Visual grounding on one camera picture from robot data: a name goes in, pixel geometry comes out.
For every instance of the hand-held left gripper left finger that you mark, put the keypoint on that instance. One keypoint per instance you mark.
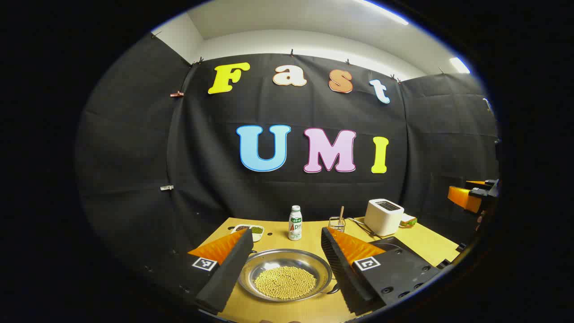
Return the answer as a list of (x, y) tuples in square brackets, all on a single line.
[(228, 273)]

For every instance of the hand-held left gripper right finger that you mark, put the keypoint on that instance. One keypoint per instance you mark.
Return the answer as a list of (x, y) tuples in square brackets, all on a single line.
[(343, 273)]

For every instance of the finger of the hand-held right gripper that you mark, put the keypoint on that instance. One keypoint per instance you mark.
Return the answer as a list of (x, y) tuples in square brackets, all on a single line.
[(462, 197)]

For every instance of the black induction cooktop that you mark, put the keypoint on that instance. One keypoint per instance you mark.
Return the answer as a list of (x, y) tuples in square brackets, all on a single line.
[(390, 244)]

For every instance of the heap of yellow soybeans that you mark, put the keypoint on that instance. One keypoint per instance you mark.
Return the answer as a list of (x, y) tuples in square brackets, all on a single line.
[(284, 282)]

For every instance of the stainless steel pot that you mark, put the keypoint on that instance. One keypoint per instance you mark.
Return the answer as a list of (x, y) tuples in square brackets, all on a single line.
[(287, 259)]

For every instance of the white divided dish of beans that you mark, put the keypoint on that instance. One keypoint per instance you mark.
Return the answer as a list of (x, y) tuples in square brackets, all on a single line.
[(255, 231)]

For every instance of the sandwich with lettuce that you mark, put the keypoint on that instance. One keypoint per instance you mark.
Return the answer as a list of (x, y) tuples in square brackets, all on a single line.
[(409, 220)]

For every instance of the white toaster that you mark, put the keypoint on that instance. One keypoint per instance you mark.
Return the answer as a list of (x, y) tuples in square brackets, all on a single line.
[(381, 220)]

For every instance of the white drink bottle green label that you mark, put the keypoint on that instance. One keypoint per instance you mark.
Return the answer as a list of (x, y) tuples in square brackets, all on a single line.
[(295, 224)]

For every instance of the copper coloured clip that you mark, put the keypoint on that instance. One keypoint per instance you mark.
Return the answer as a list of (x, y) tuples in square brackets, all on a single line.
[(177, 94)]

